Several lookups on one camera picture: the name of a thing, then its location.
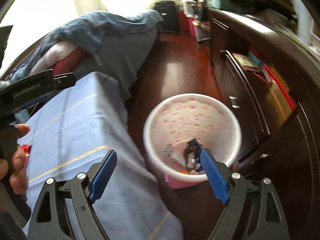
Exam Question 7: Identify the blue snack wrapper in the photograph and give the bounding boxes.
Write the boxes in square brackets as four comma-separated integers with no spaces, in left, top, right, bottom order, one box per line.
[183,138,203,174]

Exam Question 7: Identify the pink speckled trash bin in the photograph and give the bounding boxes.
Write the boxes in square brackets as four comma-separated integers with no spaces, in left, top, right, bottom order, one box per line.
[143,93,242,189]

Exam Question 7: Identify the person's left hand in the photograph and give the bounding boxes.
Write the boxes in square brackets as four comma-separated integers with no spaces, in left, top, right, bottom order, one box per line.
[0,124,30,194]

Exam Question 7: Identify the red snack packet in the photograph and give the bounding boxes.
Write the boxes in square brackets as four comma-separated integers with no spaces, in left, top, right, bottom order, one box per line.
[22,144,32,166]

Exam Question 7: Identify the light blue tablecloth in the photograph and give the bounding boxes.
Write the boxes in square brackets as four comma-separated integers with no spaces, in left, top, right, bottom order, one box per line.
[19,72,183,239]

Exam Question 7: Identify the white paper scrap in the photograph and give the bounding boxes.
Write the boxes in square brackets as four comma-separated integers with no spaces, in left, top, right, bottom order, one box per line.
[164,144,186,167]

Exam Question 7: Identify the dark wooden dresser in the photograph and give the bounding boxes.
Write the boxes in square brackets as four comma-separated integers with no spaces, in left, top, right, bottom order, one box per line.
[209,9,319,239]

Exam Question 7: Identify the pink red folded quilt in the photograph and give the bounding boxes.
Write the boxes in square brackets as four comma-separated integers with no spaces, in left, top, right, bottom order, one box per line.
[29,41,87,76]

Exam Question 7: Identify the dark blue bed cover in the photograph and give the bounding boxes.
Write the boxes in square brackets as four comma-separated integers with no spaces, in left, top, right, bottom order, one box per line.
[1,10,163,101]

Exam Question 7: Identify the black suitcase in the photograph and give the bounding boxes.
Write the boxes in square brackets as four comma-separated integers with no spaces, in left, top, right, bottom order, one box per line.
[154,1,180,33]

